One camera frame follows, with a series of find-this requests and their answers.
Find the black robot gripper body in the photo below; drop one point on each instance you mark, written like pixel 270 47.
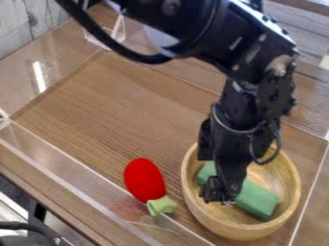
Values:
pixel 234 148

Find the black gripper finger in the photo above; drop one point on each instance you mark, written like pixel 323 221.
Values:
pixel 210 190
pixel 228 192

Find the green rectangular block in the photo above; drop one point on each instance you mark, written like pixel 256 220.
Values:
pixel 255 199

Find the brown wooden bowl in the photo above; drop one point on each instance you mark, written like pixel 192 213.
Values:
pixel 228 221

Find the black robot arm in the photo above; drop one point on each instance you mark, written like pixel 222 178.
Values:
pixel 231 35

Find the red plush radish toy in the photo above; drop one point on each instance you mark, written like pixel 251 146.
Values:
pixel 144 183

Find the clear acrylic corner bracket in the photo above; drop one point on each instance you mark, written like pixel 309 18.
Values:
pixel 116 33

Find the black stand with cable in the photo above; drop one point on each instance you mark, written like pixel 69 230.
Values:
pixel 18 232

